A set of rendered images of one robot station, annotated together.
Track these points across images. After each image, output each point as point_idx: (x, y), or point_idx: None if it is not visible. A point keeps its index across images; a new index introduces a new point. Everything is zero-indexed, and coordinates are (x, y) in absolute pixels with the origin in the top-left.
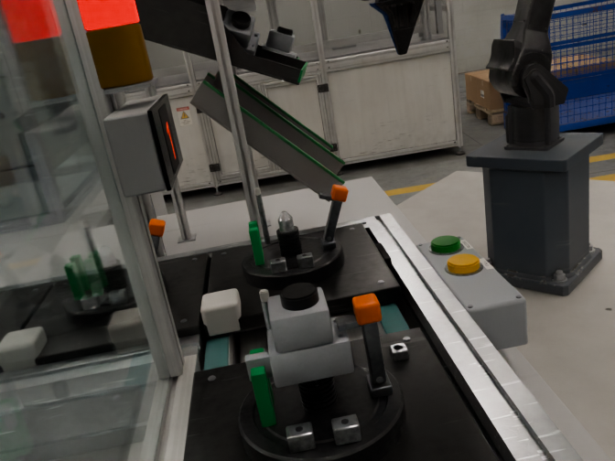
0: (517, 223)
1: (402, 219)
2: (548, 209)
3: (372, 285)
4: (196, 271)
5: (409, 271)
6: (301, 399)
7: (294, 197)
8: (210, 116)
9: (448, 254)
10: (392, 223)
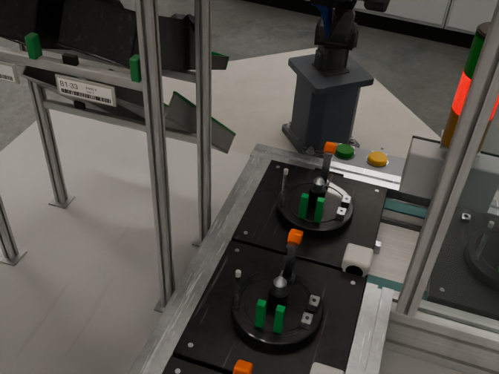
0: (338, 120)
1: (177, 140)
2: (355, 107)
3: (378, 195)
4: (264, 255)
5: (361, 176)
6: None
7: (19, 159)
8: (177, 122)
9: (355, 156)
10: (278, 151)
